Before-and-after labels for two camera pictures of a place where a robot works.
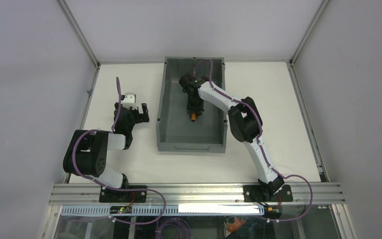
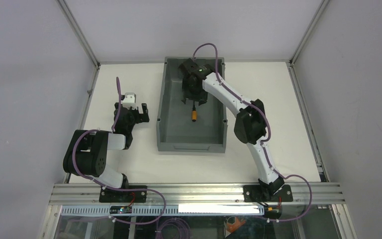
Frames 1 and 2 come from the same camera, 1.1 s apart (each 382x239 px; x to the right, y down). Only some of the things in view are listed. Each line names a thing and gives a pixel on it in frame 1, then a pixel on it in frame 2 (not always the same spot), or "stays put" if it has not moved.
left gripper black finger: [144, 117] stays put
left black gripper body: [131, 109] stays put
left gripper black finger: [129, 138] stays put
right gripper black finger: [200, 109] -> [204, 97]
